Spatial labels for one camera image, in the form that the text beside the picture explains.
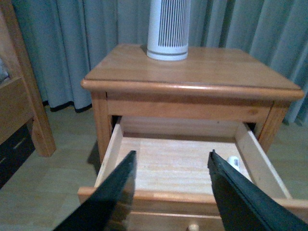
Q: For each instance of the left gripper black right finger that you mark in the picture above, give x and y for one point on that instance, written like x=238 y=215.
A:
x=243 y=206

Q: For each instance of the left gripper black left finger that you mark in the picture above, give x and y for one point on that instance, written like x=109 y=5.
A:
x=108 y=208

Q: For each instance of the white medicine bottle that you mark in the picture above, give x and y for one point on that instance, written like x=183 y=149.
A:
x=234 y=162

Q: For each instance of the wooden drawer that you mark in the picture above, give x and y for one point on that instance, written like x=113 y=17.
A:
x=173 y=187

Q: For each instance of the dark under-bed drawer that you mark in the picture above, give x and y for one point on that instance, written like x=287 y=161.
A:
x=14 y=152

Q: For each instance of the wooden nightstand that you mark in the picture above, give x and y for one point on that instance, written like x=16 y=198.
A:
x=211 y=84

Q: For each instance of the grey-green curtain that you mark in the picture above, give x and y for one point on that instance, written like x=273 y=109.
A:
x=65 y=39

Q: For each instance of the white cylindrical air purifier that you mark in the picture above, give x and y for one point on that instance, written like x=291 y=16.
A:
x=168 y=33

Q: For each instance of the wooden bed frame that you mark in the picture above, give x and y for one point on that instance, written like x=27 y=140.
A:
x=20 y=101

